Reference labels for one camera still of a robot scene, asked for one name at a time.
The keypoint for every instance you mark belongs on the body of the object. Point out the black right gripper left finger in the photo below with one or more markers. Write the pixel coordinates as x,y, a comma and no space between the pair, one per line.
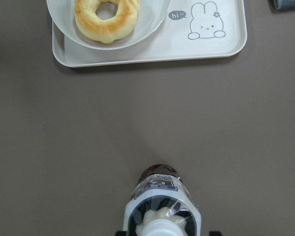
119,233

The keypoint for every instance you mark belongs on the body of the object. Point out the white round plate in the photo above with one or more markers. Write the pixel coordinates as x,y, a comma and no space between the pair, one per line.
151,15

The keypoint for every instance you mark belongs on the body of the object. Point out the tea bottle white cap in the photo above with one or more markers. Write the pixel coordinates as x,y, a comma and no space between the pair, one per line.
160,205

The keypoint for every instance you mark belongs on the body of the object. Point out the glazed donut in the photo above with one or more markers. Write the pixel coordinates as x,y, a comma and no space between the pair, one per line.
108,30

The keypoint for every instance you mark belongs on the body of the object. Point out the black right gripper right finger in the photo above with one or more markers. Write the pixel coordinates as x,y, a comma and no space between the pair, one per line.
214,233

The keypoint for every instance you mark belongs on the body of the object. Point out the cream rabbit tray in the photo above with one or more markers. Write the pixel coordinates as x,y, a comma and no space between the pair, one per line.
192,29

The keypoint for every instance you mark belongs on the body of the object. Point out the grey folded cloth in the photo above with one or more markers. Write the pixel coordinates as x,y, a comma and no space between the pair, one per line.
284,4

